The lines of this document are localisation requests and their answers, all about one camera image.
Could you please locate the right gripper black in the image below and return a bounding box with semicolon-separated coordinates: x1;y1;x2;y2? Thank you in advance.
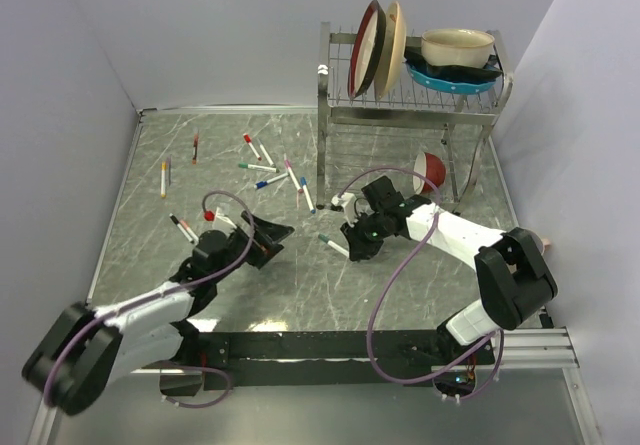
341;211;390;262

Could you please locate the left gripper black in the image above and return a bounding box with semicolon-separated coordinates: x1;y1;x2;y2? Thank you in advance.
212;210;293;283

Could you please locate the dark blue marker pen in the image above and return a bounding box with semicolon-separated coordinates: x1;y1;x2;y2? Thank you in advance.
254;172;289;190

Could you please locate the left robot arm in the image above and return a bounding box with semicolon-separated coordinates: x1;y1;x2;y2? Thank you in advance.
21;211;294;416

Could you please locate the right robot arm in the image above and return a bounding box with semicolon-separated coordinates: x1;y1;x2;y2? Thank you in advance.
331;176;558;364

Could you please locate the pink marker pen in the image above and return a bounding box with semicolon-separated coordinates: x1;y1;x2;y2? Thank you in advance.
283;153;303;194

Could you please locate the green capped marker pen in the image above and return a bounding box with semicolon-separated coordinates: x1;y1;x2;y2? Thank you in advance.
238;162;279;173

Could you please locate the white marker pen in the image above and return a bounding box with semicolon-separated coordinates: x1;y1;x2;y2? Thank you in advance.
256;139;276;168

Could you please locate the red marker pen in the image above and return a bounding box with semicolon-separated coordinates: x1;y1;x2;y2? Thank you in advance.
243;133;262;161

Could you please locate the yellow marker pen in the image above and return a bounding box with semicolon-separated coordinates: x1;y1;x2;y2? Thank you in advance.
160;161;167;199

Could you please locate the red white bowl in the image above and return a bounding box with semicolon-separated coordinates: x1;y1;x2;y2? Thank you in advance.
413;151;446;194

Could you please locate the steel dish rack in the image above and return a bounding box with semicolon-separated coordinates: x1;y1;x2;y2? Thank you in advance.
315;22;514;214

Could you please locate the blue dotted dish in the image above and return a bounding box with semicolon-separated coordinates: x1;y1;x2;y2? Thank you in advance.
406;63;503;95

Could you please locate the red black plate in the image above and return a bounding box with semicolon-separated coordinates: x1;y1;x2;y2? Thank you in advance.
347;0;386;100

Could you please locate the purple pink mug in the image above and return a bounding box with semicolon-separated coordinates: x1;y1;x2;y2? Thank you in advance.
529;230;552;255

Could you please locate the black square plate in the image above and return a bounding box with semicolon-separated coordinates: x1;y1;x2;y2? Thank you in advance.
404;46;502;82

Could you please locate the beige plate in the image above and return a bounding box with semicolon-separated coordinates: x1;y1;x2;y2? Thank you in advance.
374;1;407;102

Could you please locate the cream ceramic bowl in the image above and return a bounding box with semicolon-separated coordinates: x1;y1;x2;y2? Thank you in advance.
421;28;495;68

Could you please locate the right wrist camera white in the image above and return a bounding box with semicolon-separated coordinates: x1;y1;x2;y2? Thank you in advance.
331;192;358;227

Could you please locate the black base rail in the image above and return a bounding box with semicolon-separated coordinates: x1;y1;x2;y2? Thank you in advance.
137;327;497;398

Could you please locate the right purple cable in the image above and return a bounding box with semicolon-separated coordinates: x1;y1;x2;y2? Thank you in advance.
334;166;504;400

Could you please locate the purple cable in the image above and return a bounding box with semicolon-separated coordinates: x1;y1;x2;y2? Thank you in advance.
42;189;257;408
334;166;504;400

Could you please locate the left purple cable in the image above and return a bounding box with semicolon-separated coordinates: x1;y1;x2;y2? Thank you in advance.
42;189;257;408

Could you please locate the aluminium frame rail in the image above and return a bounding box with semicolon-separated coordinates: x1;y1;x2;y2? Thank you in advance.
429;327;581;371

